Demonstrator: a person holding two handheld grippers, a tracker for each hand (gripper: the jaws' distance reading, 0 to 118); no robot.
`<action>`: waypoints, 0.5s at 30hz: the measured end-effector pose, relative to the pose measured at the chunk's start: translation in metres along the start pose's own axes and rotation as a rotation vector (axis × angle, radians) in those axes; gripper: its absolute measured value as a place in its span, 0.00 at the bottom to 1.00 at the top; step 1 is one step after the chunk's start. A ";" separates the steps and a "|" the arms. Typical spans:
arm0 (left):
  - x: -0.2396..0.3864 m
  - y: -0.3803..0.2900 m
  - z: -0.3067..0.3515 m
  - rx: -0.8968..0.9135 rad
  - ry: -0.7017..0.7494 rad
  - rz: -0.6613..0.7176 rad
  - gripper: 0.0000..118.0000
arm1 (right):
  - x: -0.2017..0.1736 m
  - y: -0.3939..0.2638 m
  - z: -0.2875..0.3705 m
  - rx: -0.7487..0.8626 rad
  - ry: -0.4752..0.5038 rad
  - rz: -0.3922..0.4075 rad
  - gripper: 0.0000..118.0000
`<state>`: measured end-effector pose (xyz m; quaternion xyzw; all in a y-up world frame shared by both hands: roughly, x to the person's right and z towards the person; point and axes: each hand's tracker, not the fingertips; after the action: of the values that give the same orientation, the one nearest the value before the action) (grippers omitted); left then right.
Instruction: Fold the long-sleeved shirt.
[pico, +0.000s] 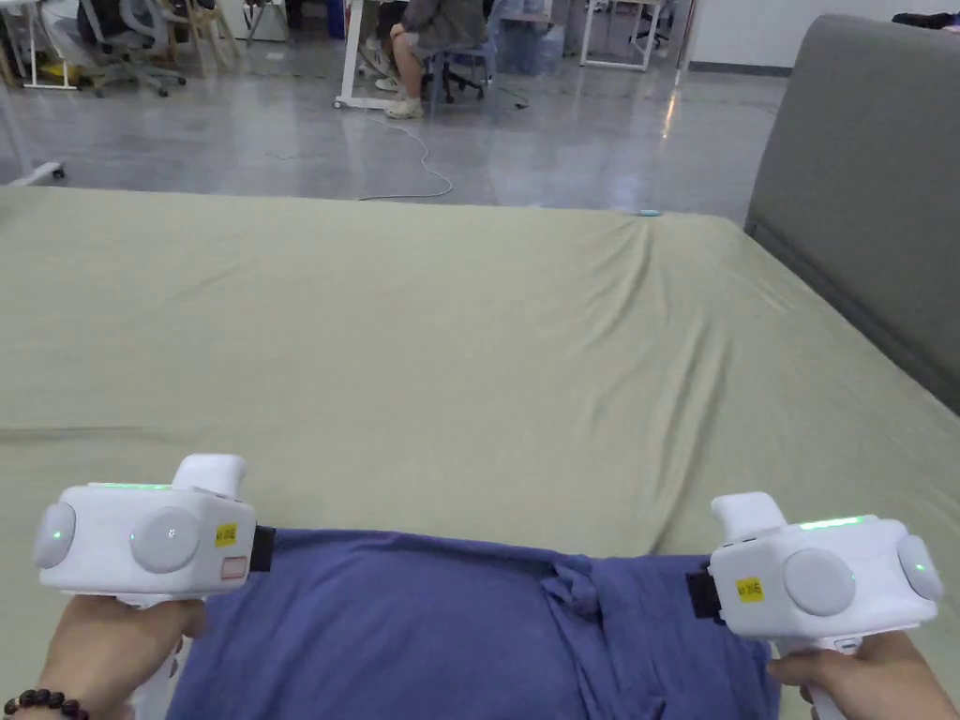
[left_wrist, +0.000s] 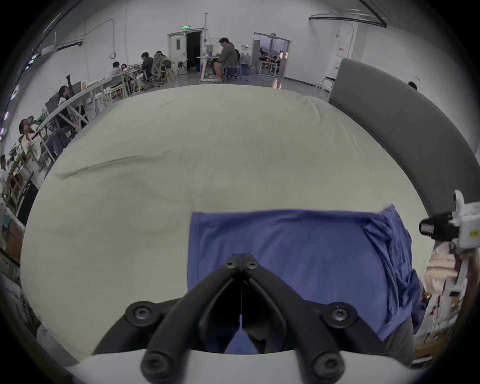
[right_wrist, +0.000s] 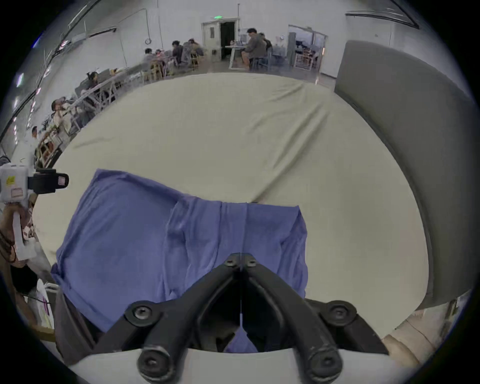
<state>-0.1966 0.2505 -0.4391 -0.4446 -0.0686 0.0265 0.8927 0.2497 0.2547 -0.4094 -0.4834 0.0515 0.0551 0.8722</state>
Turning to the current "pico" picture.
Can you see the bed with pale green sheet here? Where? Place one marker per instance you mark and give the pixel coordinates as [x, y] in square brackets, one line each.
[420, 352]

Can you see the person's left hand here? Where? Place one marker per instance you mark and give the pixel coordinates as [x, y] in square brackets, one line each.
[112, 645]

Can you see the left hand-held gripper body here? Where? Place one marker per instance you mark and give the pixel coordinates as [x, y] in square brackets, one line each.
[112, 540]

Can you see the person's left forearm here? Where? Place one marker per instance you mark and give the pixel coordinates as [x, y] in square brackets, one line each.
[37, 705]

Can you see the person's right hand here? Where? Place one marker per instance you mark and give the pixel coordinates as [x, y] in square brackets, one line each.
[892, 682]

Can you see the blue translucent water jug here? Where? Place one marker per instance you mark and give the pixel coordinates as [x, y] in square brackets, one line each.
[529, 49]

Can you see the dark blue shirt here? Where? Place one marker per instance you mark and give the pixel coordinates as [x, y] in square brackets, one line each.
[390, 637]

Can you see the white desk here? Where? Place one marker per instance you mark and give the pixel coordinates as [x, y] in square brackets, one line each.
[360, 52]

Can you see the grey padded headboard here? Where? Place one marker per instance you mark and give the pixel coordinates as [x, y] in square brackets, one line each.
[870, 187]

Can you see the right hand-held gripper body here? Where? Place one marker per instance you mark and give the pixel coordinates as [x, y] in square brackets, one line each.
[817, 577]

